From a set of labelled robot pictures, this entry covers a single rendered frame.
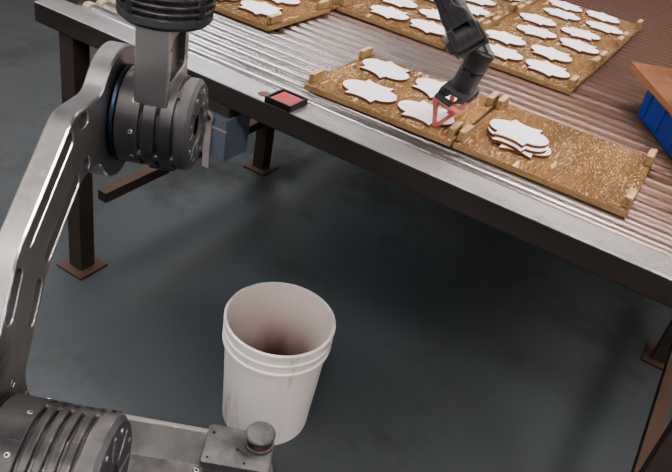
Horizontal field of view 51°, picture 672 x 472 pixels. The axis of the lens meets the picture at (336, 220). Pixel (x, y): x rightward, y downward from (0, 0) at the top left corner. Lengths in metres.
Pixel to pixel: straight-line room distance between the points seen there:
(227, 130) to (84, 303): 0.93
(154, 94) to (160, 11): 0.12
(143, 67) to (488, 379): 1.75
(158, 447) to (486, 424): 1.04
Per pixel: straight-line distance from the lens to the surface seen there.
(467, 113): 1.84
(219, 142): 1.84
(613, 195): 1.66
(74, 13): 2.18
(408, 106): 1.77
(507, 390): 2.45
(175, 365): 2.27
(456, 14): 1.59
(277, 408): 1.95
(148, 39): 1.00
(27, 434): 0.86
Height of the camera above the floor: 1.62
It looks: 33 degrees down
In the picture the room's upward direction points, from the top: 11 degrees clockwise
